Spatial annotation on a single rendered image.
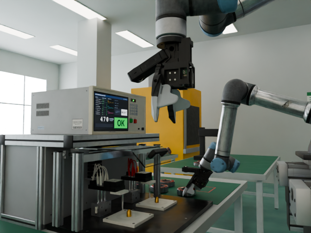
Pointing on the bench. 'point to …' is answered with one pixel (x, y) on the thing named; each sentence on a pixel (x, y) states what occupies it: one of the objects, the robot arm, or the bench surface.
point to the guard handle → (158, 152)
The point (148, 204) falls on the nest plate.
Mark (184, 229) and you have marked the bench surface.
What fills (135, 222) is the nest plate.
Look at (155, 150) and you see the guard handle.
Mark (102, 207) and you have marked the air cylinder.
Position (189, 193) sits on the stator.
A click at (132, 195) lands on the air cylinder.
